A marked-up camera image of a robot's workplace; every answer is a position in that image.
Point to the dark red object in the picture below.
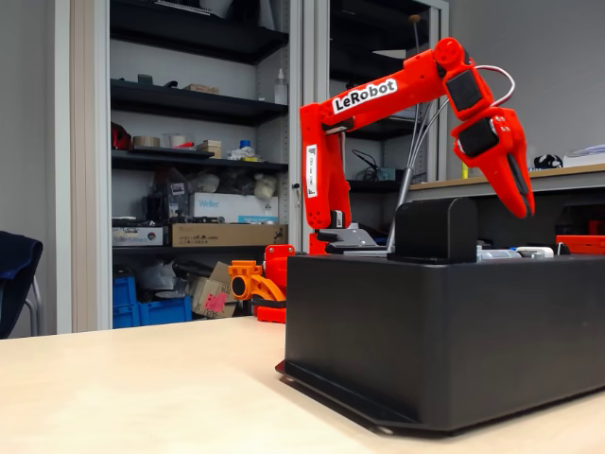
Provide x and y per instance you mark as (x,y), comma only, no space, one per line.
(120,137)

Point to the white labelled flat box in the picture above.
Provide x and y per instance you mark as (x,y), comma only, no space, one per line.
(137,236)

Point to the metal chair frame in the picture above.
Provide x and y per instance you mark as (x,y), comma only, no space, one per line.
(37,307)

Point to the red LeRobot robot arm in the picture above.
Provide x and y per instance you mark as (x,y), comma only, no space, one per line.
(378,90)

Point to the cardboard box pink sticker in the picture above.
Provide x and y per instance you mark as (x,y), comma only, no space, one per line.
(212,298)

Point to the small flat cardboard box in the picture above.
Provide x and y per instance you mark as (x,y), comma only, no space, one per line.
(201,89)

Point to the silver metal hinge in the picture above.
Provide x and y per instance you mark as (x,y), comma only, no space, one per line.
(496,254)

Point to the dark blue chair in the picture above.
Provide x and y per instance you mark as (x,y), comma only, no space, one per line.
(16,279)

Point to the grey door plate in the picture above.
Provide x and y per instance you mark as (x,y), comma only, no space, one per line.
(366,252)

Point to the black white plush toy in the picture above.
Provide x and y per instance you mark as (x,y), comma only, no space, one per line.
(548,162)

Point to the white Weller box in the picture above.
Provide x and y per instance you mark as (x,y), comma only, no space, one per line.
(227,207)

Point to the clear plastic container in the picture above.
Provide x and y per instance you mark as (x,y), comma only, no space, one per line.
(178,141)

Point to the white crumpled cloth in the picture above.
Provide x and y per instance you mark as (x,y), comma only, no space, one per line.
(243,153)

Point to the orange table clamp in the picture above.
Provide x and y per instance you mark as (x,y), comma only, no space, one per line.
(250,284)

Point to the tall blue plastic crate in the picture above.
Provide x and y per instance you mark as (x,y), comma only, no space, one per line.
(124,302)

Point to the black task board box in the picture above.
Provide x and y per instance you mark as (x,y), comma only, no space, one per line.
(425,331)

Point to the grey metal shelving cabinet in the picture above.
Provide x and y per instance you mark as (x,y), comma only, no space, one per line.
(295,47)

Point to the metal stand cork balls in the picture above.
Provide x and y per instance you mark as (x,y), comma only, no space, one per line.
(407,184)

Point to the wooden top desk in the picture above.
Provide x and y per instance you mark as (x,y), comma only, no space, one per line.
(576,179)

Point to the clear plastic bottle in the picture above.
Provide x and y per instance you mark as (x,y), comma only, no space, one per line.
(281,90)

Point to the small wooden boxes stack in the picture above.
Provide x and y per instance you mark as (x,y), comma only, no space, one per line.
(210,147)

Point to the yellow glue stick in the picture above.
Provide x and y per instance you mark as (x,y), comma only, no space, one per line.
(464,172)

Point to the low blue plastic crate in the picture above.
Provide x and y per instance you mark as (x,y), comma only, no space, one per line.
(165,312)

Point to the white latch block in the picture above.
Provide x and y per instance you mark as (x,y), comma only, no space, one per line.
(534,252)

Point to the red display module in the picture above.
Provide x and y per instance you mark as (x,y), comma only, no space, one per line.
(583,245)

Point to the white paper stack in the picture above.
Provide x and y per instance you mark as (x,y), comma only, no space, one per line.
(588,153)

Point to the brown tape roll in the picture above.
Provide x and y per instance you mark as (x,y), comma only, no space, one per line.
(146,141)

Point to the long brown cardboard box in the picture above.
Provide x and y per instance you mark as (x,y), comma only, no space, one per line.
(222,235)

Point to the black rounded block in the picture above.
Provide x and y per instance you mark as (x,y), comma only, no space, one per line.
(435,232)

